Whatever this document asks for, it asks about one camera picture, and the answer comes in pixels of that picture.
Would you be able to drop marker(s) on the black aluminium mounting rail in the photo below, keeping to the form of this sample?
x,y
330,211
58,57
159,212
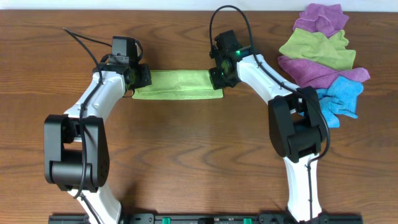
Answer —
x,y
263,218

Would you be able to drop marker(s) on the olive green crumpled cloth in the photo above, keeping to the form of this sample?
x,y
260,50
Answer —
x,y
317,47

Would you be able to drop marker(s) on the light green microfiber cloth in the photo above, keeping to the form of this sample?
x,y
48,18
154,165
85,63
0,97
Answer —
x,y
178,85

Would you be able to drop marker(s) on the upper purple crumpled cloth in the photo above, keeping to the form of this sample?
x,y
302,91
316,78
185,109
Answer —
x,y
321,18

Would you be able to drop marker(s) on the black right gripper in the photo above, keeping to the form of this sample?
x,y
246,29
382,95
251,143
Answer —
x,y
214,76

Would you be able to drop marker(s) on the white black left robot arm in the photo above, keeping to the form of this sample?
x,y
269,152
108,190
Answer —
x,y
76,152

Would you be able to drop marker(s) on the purple microfiber cloth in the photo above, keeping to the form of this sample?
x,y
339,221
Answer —
x,y
308,73

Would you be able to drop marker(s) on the green plastic clip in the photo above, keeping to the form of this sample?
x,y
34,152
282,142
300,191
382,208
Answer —
x,y
166,220
247,221

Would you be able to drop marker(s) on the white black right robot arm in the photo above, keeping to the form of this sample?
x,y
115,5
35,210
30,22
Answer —
x,y
296,130

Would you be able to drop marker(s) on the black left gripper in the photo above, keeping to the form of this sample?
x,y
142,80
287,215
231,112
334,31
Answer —
x,y
145,76

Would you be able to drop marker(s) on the blue microfiber cloth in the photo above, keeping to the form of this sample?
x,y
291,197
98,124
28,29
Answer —
x,y
339,99

